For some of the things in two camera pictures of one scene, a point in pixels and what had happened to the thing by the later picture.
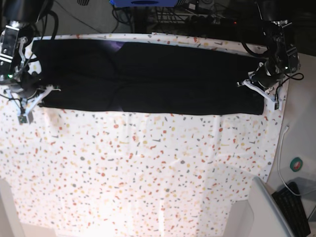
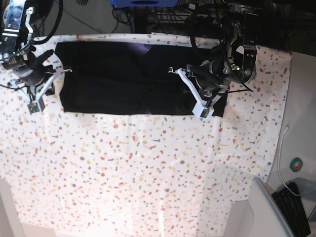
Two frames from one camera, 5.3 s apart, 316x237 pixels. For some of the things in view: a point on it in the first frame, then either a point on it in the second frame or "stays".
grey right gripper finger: x=258 y=90 to x=200 y=104
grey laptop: x=269 y=219 stays
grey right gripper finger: x=238 y=84 to x=171 y=70
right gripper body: x=267 y=75 to x=211 y=76
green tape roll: x=296 y=164 stays
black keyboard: x=292 y=208 stays
